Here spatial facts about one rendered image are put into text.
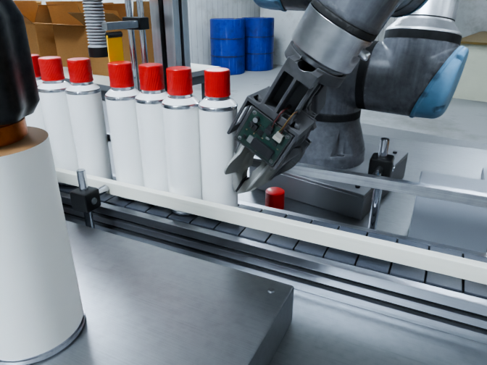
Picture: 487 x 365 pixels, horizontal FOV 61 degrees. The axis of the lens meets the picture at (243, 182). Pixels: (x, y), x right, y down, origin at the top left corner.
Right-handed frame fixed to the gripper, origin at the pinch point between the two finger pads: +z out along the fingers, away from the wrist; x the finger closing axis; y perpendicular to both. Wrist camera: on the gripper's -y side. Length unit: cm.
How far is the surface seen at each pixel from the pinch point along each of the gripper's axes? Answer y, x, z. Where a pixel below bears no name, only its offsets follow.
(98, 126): 0.4, -24.0, 8.1
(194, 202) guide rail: 4.7, -3.4, 4.3
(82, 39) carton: -139, -147, 82
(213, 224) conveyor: 3.7, 0.3, 6.2
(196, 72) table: -163, -86, 67
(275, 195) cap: -12.5, 3.6, 6.4
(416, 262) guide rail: 4.7, 21.8, -8.8
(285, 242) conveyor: 3.7, 9.5, 0.9
